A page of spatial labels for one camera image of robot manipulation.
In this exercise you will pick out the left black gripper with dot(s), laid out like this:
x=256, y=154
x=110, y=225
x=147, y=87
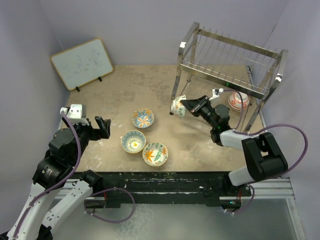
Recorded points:
x=95, y=133

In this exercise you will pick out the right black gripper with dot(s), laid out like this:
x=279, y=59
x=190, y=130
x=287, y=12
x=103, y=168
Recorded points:
x=196, y=105

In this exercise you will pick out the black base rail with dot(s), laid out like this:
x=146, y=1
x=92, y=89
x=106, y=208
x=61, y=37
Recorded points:
x=209, y=188

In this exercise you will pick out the orange flower green leaf bowl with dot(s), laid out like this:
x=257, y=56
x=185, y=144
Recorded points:
x=177, y=108

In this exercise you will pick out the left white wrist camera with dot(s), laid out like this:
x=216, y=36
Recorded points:
x=76, y=114

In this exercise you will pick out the red patterned bowl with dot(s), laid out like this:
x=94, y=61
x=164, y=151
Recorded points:
x=236, y=100

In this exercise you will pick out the blue orange floral bowl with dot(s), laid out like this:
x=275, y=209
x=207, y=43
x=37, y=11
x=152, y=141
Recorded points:
x=142, y=118

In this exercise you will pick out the steel two-tier dish rack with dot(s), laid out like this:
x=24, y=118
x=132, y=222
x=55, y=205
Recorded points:
x=221, y=61

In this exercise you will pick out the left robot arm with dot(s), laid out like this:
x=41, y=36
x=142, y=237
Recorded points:
x=38, y=219

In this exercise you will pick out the small whiteboard wooden frame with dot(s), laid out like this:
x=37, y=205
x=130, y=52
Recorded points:
x=82, y=64

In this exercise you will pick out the blue rim yellow centre bowl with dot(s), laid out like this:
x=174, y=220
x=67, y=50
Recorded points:
x=133, y=141

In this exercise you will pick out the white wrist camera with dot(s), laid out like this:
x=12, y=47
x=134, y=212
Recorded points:
x=76, y=114
x=216, y=94

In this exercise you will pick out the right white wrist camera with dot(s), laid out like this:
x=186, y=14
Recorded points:
x=216, y=94

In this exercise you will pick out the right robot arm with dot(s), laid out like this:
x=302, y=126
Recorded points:
x=262, y=154

